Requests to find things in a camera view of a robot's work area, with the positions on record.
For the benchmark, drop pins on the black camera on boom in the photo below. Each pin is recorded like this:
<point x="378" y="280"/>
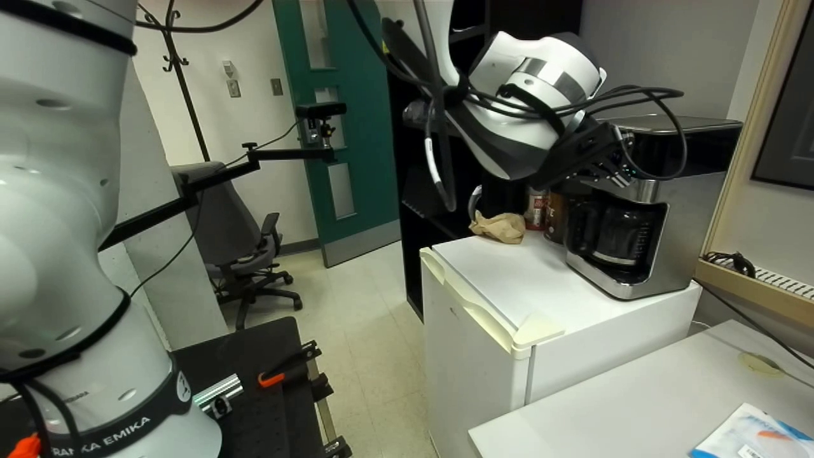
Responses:
<point x="319" y="118"/>

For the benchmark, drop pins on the black silver coffeemaker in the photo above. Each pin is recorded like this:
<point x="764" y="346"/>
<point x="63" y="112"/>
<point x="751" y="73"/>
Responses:
<point x="624" y="229"/>

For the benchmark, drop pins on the blue printed paper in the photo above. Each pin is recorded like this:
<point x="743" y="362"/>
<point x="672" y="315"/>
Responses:
<point x="751" y="436"/>

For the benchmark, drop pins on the orange clamp at robot base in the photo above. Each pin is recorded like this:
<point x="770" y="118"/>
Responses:
<point x="24" y="446"/>

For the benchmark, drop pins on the white desk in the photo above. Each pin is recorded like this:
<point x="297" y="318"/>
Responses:
<point x="644" y="408"/>

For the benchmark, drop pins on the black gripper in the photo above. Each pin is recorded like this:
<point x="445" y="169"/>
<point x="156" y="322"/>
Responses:
<point x="586" y="152"/>

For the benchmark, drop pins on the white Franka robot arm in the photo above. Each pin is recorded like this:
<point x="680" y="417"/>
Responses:
<point x="59" y="212"/>

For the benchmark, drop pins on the black office chair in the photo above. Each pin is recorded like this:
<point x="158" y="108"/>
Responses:
<point x="255" y="262"/>

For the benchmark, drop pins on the black coat rack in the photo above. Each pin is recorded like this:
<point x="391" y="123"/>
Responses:
<point x="183" y="77"/>

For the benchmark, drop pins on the wooden window frame sill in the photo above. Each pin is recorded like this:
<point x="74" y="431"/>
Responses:
<point x="746" y="287"/>

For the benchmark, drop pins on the brown stuffed toy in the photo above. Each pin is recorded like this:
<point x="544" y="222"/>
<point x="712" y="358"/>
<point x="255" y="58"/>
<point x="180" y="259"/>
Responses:
<point x="499" y="225"/>

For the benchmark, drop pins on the white mini fridge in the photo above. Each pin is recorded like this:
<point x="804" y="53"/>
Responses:
<point x="509" y="314"/>

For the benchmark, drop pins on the small black object on sill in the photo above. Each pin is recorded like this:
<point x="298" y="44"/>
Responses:
<point x="729" y="262"/>

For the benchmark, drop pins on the green door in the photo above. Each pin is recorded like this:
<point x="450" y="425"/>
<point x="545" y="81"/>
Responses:
<point x="357" y="127"/>

